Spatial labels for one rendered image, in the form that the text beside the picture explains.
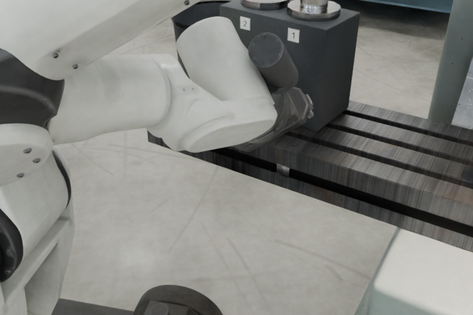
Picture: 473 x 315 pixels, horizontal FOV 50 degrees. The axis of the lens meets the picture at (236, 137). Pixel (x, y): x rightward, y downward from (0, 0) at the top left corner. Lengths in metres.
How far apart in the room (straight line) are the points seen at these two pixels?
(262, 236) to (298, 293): 0.32
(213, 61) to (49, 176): 0.27
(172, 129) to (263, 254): 1.61
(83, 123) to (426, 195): 0.54
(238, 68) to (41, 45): 0.26
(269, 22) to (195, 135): 0.46
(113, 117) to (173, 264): 1.62
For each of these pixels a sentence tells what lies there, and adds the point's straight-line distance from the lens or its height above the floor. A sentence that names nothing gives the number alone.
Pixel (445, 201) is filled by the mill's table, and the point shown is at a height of 0.95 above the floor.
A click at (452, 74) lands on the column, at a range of 1.23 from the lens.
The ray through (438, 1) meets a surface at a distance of 4.62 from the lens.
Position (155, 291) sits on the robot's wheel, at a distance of 1.12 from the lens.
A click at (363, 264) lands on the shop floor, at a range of 2.05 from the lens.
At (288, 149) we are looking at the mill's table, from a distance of 0.85.
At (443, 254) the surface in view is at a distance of 0.82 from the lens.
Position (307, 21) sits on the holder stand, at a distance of 0.86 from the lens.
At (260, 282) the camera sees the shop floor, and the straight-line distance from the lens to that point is 1.93.
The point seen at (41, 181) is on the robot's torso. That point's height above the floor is 1.05.
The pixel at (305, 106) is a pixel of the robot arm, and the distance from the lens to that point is 0.68.
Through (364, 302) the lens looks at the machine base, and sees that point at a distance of 1.65.
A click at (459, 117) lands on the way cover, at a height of 0.92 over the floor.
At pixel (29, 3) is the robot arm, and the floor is 1.34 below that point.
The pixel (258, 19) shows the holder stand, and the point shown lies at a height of 1.14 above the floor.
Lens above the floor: 1.41
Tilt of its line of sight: 31 degrees down
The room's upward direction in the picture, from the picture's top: straight up
